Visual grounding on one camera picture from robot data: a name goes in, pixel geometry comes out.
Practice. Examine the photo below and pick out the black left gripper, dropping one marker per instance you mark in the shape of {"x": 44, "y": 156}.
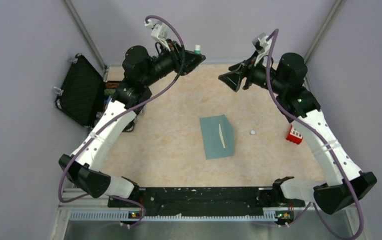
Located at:
{"x": 184, "y": 61}

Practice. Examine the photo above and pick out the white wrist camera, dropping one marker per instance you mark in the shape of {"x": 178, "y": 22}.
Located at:
{"x": 159, "y": 31}
{"x": 262, "y": 44}

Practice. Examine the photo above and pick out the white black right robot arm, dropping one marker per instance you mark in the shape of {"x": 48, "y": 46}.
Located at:
{"x": 345, "y": 182}

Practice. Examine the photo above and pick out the beige letter paper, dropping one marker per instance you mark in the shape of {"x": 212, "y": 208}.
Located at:
{"x": 221, "y": 136}

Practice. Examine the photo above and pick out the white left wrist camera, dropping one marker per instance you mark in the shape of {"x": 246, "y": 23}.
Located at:
{"x": 159, "y": 31}

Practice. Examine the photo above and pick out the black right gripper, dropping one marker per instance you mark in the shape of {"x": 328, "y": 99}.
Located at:
{"x": 233, "y": 79}

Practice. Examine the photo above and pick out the black poker chip case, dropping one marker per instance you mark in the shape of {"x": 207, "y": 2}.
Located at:
{"x": 83, "y": 94}

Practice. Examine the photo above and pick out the green white glue stick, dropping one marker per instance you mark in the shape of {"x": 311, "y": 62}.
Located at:
{"x": 197, "y": 49}

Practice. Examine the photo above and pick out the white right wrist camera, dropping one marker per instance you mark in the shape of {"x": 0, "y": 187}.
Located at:
{"x": 262, "y": 44}

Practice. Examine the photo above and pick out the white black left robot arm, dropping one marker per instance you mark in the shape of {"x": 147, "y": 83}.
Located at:
{"x": 145, "y": 78}

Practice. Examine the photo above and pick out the aluminium front frame rail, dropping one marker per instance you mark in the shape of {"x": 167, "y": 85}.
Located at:
{"x": 108, "y": 208}

